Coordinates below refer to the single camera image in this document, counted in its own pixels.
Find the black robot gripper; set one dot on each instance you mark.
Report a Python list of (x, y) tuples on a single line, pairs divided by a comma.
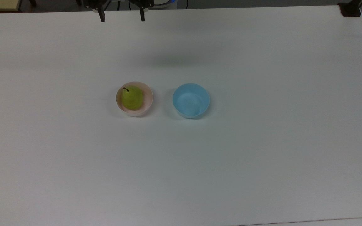
[(90, 3)]

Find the green pear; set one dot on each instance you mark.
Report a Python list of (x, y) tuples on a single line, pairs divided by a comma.
[(132, 98)]

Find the pink bowl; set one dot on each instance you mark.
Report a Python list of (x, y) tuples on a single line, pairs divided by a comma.
[(149, 101)]

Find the light blue bowl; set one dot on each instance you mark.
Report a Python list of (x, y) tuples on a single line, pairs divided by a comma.
[(191, 101)]

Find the black table clamp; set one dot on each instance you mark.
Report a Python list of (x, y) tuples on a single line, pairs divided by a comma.
[(350, 9)]

